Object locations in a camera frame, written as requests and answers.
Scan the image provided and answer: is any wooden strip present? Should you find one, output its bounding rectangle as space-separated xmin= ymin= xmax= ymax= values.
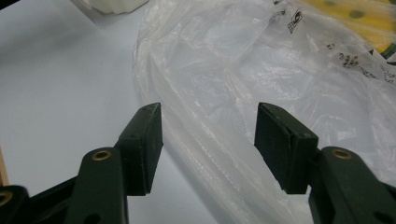
xmin=0 ymin=145 xmax=10 ymax=188

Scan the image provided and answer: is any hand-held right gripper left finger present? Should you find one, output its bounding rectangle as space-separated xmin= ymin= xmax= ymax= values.
xmin=114 ymin=102 xmax=164 ymax=197

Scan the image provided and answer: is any clear plastic bag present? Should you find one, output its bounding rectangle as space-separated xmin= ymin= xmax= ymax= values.
xmin=133 ymin=0 xmax=396 ymax=224

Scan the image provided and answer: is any white plastic object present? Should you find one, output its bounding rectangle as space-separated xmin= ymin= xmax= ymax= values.
xmin=69 ymin=0 xmax=151 ymax=15

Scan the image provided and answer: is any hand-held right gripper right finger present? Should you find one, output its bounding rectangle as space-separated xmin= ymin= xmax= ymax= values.
xmin=253 ymin=102 xmax=319 ymax=195

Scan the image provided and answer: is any yellow box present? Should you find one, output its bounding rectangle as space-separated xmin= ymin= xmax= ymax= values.
xmin=298 ymin=0 xmax=396 ymax=60

